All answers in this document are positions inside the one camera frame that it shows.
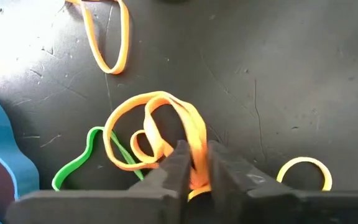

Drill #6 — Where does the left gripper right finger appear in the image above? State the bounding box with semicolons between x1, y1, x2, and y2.
194;140;358;224

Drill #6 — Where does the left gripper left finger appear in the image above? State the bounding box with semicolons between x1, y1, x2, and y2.
6;139;193;224

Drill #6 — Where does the yellow rubber band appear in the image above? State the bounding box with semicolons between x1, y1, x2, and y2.
276;156;333;192

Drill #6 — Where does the small green rubber band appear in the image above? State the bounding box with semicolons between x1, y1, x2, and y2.
51;126;145;192

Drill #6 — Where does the long blue rubber band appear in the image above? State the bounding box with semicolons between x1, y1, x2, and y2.
0;90;40;224

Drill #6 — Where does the small orange rubber band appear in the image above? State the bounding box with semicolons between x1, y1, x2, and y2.
65;0;131;75

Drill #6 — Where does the black table mat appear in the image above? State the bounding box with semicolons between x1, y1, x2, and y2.
0;0;358;224

